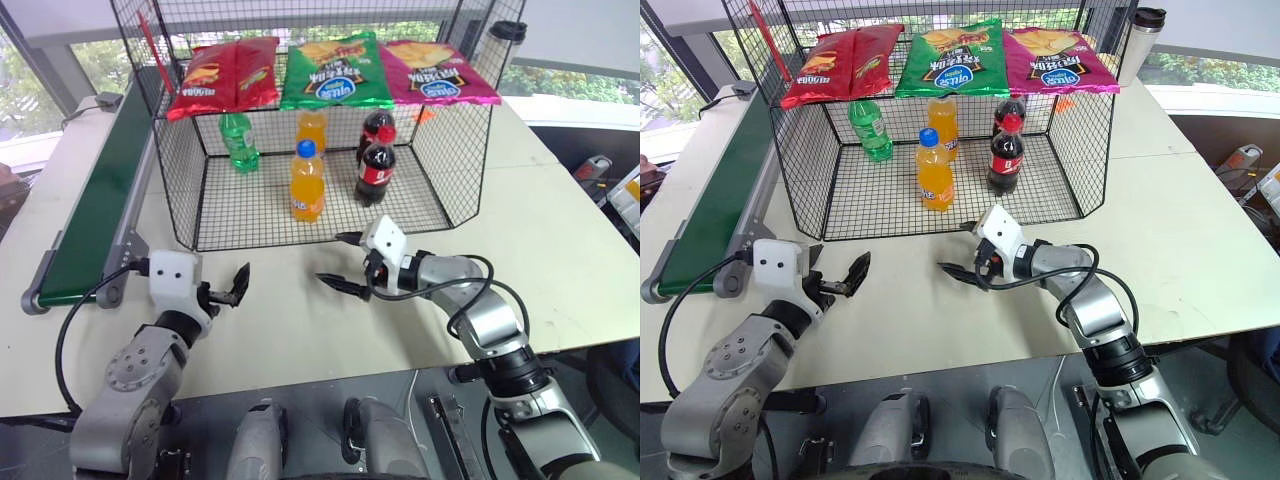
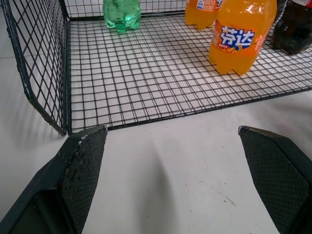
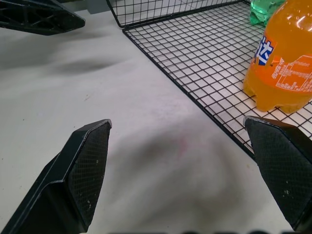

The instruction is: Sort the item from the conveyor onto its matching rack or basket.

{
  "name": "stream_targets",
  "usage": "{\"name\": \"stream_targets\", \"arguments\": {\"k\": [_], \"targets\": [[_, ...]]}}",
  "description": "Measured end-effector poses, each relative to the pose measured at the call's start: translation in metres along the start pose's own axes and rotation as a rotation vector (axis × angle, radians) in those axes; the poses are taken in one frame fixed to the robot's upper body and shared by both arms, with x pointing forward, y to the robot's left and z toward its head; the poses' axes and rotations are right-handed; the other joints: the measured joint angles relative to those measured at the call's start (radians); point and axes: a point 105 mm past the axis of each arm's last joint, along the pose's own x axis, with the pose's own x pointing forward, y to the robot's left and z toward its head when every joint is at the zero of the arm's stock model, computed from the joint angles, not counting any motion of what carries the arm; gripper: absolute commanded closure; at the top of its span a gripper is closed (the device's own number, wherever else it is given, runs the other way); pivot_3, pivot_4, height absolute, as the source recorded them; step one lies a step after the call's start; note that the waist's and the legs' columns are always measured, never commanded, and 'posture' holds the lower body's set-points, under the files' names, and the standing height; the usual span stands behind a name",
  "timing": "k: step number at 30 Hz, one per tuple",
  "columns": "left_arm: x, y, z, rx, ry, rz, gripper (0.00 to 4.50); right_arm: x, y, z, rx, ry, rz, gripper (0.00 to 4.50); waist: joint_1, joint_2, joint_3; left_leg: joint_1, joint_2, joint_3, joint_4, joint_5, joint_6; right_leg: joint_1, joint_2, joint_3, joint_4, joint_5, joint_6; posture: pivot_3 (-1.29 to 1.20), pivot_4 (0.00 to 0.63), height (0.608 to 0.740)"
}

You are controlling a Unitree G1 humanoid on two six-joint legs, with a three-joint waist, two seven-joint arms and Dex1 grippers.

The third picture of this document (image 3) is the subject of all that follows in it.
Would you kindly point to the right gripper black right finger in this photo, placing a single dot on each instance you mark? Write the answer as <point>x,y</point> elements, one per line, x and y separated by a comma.
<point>280,158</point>

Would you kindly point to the black ribbed finger of the left gripper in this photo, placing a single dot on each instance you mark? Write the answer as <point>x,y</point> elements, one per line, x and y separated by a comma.
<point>36,17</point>

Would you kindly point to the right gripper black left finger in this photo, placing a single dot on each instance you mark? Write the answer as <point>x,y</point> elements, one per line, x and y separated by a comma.
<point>83,170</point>

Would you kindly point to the orange soda plastic bottle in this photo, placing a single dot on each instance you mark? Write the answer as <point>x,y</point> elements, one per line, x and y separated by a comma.
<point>287,36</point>

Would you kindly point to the green plastic soda bottle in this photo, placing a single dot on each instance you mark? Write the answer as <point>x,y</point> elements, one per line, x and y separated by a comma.
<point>258,12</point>

